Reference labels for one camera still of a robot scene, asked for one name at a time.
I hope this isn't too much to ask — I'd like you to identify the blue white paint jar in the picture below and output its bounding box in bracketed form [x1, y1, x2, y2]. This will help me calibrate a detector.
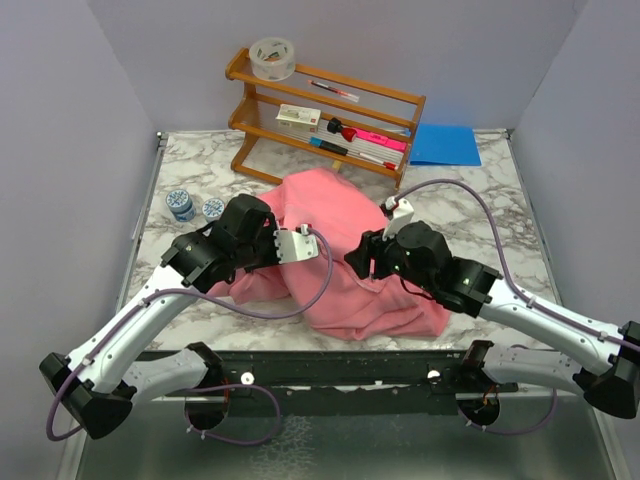
[165, 189, 196, 223]
[202, 198, 225, 222]

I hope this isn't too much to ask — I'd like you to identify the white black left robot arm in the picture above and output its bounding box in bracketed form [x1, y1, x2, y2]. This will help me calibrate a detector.
[39, 194, 278, 440]

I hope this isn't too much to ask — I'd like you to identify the red clear pen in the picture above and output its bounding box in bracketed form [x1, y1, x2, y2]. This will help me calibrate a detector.
[308, 80, 360, 103]

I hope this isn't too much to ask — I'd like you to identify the wooden three-tier shelf rack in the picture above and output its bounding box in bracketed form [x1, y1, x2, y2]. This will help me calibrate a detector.
[225, 48, 426, 186]

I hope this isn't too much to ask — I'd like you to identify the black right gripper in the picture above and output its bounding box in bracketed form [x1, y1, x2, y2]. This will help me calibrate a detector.
[345, 219, 435, 293]

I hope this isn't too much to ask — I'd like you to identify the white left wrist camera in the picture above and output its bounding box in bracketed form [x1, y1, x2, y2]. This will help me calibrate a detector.
[274, 224, 319, 264]

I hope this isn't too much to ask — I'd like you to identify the pink zip jacket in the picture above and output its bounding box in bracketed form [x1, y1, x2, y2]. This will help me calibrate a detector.
[209, 168, 450, 340]

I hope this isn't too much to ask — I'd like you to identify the blue black marker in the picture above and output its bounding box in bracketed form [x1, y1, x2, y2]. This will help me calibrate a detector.
[309, 137, 348, 156]

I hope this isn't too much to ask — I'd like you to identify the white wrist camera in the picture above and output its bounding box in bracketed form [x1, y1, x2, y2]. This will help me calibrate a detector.
[381, 196, 414, 241]
[274, 224, 319, 264]

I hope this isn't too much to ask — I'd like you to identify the blue folder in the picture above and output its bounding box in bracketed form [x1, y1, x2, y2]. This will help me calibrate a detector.
[409, 123, 482, 167]

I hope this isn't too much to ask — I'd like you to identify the clear tape roll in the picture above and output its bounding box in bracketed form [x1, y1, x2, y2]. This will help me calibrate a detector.
[249, 37, 296, 82]

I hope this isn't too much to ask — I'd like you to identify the pink highlighter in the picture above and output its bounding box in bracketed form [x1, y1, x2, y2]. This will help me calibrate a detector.
[355, 128, 407, 153]

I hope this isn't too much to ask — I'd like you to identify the white red pen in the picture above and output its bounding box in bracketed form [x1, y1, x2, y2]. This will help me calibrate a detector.
[357, 152, 397, 171]

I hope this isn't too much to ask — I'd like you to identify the black metal base rail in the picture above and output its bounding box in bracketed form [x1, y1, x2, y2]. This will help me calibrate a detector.
[168, 350, 501, 417]

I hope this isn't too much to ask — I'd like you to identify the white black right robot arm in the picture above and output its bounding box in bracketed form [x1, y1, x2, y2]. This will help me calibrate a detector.
[345, 221, 639, 419]

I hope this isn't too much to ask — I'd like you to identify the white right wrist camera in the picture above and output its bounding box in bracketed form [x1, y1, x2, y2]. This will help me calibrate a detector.
[381, 196, 414, 241]

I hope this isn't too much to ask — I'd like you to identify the white staples box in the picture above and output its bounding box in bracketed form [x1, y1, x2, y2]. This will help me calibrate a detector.
[276, 104, 321, 133]

